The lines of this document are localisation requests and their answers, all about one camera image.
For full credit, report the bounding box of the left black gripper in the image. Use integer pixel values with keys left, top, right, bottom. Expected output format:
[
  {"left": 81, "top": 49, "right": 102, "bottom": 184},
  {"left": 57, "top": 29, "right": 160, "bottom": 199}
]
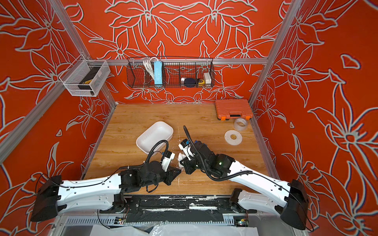
[{"left": 142, "top": 165, "right": 183, "bottom": 189}]

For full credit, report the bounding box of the white wipe cloth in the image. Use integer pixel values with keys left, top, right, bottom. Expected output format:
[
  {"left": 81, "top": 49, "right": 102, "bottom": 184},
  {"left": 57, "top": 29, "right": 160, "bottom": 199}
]
[{"left": 178, "top": 152, "right": 186, "bottom": 169}]

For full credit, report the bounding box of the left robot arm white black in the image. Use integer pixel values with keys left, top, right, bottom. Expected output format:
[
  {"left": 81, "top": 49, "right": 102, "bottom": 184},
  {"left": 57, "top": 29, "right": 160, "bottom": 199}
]
[{"left": 31, "top": 161, "right": 181, "bottom": 222}]

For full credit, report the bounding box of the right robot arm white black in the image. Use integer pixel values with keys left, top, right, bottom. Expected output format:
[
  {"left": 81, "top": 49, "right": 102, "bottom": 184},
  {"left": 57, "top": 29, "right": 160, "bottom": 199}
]
[{"left": 179, "top": 139, "right": 309, "bottom": 230}]

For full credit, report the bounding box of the white flat tape roll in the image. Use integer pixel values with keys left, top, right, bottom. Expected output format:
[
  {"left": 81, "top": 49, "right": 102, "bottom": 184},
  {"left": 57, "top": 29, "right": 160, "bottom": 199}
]
[{"left": 224, "top": 130, "right": 243, "bottom": 146}]

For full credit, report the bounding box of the white plastic tray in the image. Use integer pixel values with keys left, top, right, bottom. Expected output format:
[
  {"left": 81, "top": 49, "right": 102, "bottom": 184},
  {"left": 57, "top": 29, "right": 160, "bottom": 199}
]
[{"left": 136, "top": 121, "right": 174, "bottom": 154}]

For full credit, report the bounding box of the clear tape roll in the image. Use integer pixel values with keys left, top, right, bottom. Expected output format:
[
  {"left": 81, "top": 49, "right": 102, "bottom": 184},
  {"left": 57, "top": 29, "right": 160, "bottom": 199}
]
[{"left": 233, "top": 118, "right": 248, "bottom": 132}]

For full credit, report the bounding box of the orange tool case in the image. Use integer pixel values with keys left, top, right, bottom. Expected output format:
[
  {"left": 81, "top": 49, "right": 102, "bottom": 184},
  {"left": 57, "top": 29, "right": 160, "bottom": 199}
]
[{"left": 215, "top": 99, "right": 253, "bottom": 121}]

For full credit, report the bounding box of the white small box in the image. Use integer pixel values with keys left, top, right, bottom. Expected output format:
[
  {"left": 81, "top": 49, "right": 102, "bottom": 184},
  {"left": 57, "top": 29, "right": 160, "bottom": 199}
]
[{"left": 203, "top": 72, "right": 212, "bottom": 86}]

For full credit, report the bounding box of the dark round object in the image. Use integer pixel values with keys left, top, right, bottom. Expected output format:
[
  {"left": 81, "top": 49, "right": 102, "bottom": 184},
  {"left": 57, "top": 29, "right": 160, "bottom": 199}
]
[{"left": 184, "top": 78, "right": 197, "bottom": 88}]

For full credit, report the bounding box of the light blue box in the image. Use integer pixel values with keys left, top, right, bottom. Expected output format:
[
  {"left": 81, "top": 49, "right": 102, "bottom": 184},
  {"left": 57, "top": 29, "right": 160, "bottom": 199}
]
[{"left": 154, "top": 61, "right": 163, "bottom": 87}]

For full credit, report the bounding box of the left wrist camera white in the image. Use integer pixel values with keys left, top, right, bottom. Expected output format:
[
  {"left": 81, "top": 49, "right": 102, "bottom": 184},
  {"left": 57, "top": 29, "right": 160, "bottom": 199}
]
[{"left": 161, "top": 151, "right": 175, "bottom": 172}]

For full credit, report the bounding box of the black wire basket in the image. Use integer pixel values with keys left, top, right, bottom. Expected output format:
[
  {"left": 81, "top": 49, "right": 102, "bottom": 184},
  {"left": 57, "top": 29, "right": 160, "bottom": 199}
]
[{"left": 126, "top": 56, "right": 215, "bottom": 89}]

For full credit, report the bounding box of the white cable bundle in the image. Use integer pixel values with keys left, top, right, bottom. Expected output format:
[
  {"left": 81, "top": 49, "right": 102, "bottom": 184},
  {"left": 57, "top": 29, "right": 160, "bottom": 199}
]
[{"left": 143, "top": 58, "right": 157, "bottom": 82}]

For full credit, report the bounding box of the clear acrylic wall box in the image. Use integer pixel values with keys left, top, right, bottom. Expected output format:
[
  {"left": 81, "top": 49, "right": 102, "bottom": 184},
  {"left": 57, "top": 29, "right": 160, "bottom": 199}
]
[{"left": 59, "top": 60, "right": 110, "bottom": 97}]

